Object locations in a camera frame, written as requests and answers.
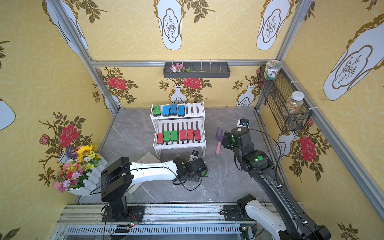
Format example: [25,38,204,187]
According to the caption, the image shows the green eraser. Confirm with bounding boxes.
[202,170,209,178]
[171,131,179,142]
[153,105,162,117]
[163,131,171,142]

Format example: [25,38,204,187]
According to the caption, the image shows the blue eraser top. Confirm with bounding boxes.
[170,105,178,116]
[162,105,171,117]
[177,105,185,117]

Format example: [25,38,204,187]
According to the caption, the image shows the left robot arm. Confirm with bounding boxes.
[100,156,208,222]

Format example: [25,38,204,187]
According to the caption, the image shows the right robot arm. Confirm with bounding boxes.
[222,127,331,240]

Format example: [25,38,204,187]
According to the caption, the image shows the white two-tier slatted shelf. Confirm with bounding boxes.
[151,102,207,158]

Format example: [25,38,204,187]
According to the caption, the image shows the red eraser bottom right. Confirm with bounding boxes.
[194,130,202,141]

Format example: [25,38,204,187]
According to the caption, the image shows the red eraser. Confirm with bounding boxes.
[194,130,202,141]
[157,133,164,145]
[187,129,195,141]
[179,130,187,141]

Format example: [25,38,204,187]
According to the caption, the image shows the white grey work glove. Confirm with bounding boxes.
[128,152,161,194]

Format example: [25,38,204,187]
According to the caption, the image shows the red eraser bottom left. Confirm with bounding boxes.
[157,133,164,145]

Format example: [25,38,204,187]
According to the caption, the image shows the clear jar white lid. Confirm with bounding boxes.
[283,91,305,116]

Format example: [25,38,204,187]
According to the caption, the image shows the jar with patterned label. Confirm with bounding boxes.
[265,60,282,81]

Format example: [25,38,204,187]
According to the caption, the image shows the pink artificial flowers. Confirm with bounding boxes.
[170,63,193,73]

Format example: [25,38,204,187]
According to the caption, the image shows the colourful flower bouquet basket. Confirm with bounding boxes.
[54,145,108,196]

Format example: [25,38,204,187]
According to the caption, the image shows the purple garden fork pink handle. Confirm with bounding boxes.
[216,128,226,156]

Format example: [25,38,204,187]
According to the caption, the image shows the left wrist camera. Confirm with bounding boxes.
[189,151,199,162]

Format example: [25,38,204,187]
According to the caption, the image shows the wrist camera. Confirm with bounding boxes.
[237,119,249,128]
[189,151,199,162]

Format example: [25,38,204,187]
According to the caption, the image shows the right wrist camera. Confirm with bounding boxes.
[237,119,249,128]

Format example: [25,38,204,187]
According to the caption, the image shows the black wire wall basket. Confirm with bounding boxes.
[255,65,312,132]

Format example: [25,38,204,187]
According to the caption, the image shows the dark grey wall tray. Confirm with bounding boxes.
[163,61,231,79]

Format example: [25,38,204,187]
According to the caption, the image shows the metal base rail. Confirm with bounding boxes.
[52,202,319,240]

